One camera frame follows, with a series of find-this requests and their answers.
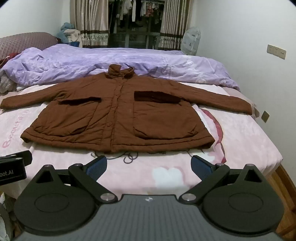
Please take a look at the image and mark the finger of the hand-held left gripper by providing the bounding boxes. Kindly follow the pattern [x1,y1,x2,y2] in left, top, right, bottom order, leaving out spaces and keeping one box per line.
[0,150,32,168]

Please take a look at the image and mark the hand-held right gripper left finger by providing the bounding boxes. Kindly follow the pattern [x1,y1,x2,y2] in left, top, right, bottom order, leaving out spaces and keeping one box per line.
[30,155,118,202]

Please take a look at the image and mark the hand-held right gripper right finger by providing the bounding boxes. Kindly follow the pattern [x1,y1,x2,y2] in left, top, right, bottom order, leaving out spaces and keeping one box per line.
[179,155,266,204]

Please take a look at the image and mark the brown padded jacket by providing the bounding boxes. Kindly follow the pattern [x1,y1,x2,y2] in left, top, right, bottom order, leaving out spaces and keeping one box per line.
[0,64,252,154]

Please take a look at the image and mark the pile of grey clothes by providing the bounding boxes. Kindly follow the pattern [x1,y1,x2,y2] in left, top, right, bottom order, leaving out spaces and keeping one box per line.
[0,70,18,93]

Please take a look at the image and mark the row of hanging clothes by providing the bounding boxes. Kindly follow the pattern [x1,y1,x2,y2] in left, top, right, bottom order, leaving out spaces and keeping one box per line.
[109,0,162,30]

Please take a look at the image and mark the pink printed blanket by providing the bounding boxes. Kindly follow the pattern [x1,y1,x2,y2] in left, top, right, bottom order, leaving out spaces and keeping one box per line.
[0,79,284,200]

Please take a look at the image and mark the red cloth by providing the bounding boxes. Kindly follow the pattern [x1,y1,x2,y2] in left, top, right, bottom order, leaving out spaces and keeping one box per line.
[0,53,20,67]

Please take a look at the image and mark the purple duvet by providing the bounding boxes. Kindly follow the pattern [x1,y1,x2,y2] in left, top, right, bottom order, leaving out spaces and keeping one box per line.
[0,44,241,92]

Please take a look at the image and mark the mauve quilted headboard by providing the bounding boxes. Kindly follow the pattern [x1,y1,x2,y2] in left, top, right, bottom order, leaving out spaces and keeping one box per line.
[0,32,58,61]

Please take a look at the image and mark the covered standing fan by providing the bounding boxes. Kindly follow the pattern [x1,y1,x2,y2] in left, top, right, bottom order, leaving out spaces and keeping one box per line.
[180,27,201,56]

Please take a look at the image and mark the balcony glass door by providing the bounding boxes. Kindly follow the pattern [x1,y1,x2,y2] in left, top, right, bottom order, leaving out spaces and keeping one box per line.
[107,0,162,49]

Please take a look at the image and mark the beige striped curtain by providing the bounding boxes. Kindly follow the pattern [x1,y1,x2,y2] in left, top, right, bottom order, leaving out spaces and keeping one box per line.
[70,0,109,48]
[160,0,191,50]

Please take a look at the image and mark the beige wall socket panel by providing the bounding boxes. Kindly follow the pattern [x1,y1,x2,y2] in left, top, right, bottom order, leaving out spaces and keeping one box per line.
[267,44,287,60]

